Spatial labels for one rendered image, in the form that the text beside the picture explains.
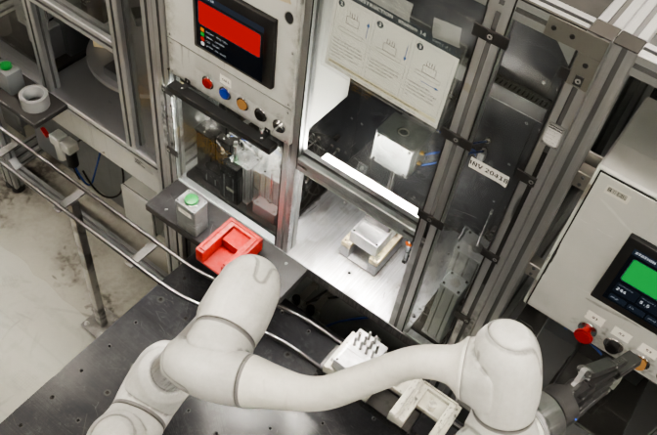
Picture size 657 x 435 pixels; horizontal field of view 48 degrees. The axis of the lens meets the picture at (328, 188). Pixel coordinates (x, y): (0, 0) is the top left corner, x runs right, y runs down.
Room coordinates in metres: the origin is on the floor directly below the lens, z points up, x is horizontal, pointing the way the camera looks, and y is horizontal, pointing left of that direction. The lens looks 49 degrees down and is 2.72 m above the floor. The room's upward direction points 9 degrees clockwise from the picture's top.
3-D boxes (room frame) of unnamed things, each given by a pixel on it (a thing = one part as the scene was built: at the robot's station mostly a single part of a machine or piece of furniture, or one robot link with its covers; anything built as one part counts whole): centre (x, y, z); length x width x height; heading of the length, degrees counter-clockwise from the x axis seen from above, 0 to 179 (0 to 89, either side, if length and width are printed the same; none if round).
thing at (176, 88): (1.40, 0.31, 1.37); 0.36 x 0.04 x 0.04; 60
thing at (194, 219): (1.37, 0.39, 0.97); 0.08 x 0.08 x 0.12; 60
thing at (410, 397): (0.95, -0.25, 0.84); 0.36 x 0.14 x 0.10; 60
